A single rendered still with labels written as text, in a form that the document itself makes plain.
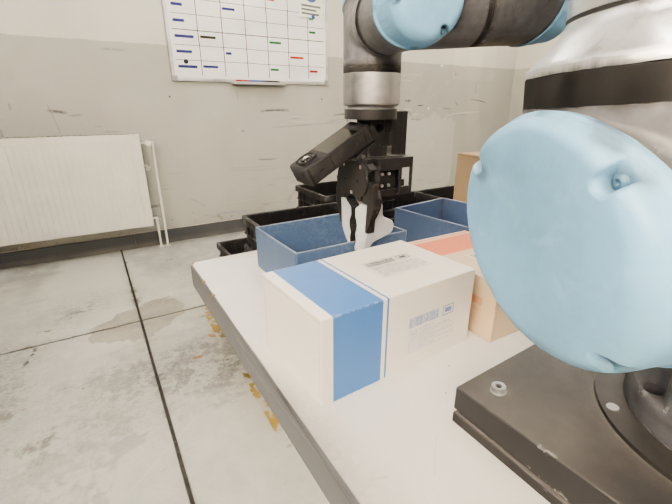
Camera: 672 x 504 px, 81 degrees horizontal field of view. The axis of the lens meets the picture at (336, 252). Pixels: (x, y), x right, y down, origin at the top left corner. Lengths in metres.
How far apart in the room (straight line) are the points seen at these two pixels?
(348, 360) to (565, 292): 0.23
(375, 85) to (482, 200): 0.34
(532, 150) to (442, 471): 0.25
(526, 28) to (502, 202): 0.34
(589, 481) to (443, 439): 0.11
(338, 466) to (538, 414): 0.16
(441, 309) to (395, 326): 0.07
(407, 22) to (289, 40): 2.96
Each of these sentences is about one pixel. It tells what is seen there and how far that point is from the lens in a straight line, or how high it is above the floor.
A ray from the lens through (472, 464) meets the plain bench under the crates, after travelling 0.36.
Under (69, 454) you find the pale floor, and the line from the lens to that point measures 1.52.
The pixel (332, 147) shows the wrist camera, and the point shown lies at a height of 0.91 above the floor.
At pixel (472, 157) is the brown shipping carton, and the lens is 0.91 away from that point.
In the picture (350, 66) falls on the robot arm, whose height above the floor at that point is 1.00.
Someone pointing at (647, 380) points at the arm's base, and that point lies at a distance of 0.38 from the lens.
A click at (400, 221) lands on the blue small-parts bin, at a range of 0.78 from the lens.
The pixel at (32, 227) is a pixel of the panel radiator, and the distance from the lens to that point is 3.02.
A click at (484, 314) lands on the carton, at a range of 0.49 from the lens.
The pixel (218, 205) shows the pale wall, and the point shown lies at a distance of 3.21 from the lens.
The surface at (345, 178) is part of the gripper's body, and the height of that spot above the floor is 0.86.
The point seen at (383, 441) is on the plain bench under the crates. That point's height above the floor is 0.70.
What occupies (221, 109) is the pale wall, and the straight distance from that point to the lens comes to 3.15.
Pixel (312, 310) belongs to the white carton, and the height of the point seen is 0.79.
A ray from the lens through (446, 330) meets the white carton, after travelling 0.46.
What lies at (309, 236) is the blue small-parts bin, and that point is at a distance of 0.71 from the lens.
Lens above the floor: 0.96
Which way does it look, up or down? 20 degrees down
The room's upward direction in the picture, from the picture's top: straight up
